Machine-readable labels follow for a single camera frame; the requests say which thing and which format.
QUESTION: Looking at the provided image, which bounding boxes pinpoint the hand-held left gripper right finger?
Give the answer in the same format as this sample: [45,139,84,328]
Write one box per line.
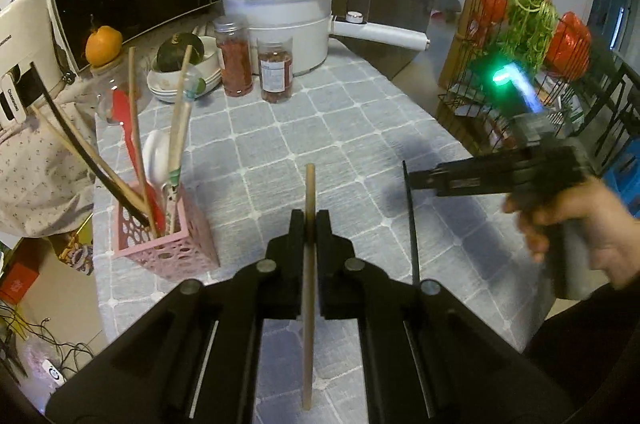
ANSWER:
[314,210,576,424]

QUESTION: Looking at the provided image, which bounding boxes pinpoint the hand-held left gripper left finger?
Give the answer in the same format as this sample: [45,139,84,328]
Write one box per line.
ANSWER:
[45,210,307,424]

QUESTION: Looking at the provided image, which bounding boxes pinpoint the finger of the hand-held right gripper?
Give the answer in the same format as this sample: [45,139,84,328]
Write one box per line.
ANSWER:
[409,149,531,199]

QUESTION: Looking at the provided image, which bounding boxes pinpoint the black chopstick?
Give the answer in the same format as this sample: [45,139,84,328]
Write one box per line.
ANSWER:
[402,160,423,287]
[31,62,158,227]

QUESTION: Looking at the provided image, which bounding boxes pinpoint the pink plastic utensil basket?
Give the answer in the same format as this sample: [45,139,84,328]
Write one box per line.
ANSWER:
[111,181,220,282]

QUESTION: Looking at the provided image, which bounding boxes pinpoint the paper-wrapped chopsticks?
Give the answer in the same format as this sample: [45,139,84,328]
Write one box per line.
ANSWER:
[162,72,198,235]

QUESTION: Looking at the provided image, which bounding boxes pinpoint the white plastic spoon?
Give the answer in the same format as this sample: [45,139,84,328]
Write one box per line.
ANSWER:
[141,130,173,225]

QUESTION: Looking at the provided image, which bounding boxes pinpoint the red plastic spoon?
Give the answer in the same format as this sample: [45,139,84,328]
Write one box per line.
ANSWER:
[111,90,167,236]

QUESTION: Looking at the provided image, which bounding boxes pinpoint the person's right forearm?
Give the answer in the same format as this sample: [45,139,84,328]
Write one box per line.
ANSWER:
[520,271,640,405]

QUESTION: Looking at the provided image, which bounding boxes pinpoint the person's right hand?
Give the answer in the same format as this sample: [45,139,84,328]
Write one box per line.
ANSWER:
[502,178,640,291]

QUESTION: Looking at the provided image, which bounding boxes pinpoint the black metal chair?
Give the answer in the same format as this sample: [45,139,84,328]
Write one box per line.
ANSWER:
[575,59,640,185]

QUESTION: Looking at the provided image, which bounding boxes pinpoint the grey checked tablecloth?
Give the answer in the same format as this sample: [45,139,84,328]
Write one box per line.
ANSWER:
[92,37,556,424]

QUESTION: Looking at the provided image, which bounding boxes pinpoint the labelled jar with dried fruit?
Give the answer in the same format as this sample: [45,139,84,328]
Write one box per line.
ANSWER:
[256,37,294,104]

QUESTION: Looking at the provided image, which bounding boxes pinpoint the spice jar with red contents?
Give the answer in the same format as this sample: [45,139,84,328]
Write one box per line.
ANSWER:
[214,17,254,98]

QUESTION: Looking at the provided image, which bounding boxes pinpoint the patterned yellow cardboard box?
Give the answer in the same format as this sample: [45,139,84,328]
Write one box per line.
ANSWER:
[57,214,96,275]

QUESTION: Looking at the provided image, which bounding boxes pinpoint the white electric pot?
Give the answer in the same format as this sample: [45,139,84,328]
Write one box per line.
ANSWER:
[218,0,431,78]

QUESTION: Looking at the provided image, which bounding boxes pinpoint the green squash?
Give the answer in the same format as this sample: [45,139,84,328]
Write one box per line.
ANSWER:
[156,32,203,72]

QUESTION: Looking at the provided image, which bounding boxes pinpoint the clear glass jar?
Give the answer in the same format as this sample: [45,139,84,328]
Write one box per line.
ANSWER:
[90,54,151,125]

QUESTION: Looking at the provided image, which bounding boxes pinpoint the large floral cloth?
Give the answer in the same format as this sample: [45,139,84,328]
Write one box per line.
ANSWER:
[0,69,101,239]

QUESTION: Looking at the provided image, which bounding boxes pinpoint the red box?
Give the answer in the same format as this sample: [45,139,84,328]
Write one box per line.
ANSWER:
[0,261,38,305]

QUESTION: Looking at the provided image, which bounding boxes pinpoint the large orange with stem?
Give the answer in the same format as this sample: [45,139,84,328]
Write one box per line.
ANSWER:
[85,17,124,68]

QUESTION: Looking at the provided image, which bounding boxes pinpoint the white air fryer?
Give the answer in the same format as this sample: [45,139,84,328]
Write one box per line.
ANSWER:
[0,0,63,135]

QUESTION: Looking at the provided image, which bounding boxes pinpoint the black wire rack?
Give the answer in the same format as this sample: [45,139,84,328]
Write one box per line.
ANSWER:
[435,0,601,165]

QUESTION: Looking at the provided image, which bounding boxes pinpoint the green string bundle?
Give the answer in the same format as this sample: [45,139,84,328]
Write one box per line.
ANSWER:
[500,0,558,78]

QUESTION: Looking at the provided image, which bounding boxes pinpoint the black floor cables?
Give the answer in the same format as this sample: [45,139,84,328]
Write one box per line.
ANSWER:
[0,299,101,385]

